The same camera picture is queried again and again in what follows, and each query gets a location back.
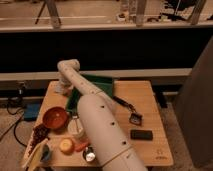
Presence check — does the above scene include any orange carrot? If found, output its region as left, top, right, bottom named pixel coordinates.
left=74, top=142, right=90, bottom=152

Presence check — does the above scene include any blue box on floor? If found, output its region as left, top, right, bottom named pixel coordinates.
left=24, top=103, right=40, bottom=121

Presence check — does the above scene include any small metal cup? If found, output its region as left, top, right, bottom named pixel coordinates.
left=83, top=146, right=96, bottom=162

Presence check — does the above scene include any red-orange bowl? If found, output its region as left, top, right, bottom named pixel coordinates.
left=42, top=107, right=68, bottom=130

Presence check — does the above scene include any black rectangular block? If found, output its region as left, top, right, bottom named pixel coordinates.
left=130, top=130, right=153, bottom=140

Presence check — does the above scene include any small blue bowl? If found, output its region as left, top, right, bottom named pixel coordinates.
left=40, top=145, right=51, bottom=162

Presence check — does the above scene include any green plastic tray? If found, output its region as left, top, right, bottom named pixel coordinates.
left=66, top=74, right=114, bottom=113

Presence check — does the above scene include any light grey towel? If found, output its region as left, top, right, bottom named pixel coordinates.
left=55, top=84, right=72, bottom=95

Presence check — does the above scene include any yellow banana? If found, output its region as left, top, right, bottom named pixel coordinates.
left=21, top=138, right=48, bottom=169

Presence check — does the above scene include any white cup with utensil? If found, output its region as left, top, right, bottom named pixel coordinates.
left=67, top=117, right=84, bottom=139

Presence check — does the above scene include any black dish brush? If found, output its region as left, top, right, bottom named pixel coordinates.
left=113, top=96, right=142, bottom=126

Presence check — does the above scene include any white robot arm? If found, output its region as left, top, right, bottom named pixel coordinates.
left=57, top=59, right=148, bottom=171

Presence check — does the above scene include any black floor cable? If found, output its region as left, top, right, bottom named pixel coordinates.
left=0, top=96, right=28, bottom=148

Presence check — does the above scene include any yellow round fruit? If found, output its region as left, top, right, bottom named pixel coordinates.
left=59, top=138, right=74, bottom=154

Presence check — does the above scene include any bunch of dark grapes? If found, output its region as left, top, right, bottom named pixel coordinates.
left=28, top=124, right=50, bottom=154

